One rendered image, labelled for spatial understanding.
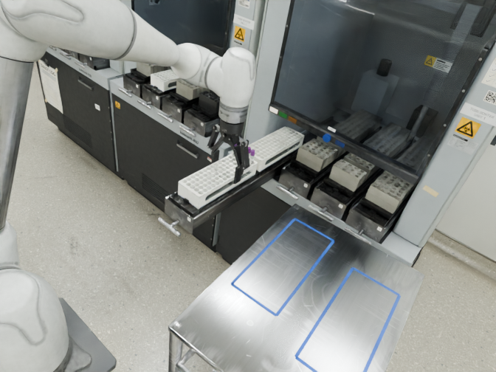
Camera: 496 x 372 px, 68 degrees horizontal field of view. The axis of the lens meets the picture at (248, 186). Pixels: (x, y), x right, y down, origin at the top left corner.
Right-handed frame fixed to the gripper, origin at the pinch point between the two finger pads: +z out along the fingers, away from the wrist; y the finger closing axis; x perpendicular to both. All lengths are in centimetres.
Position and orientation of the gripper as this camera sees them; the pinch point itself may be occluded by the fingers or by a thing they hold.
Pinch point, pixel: (226, 170)
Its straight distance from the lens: 129.3
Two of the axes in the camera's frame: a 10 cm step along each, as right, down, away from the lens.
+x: 6.3, -4.1, 6.6
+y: 7.6, 4.8, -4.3
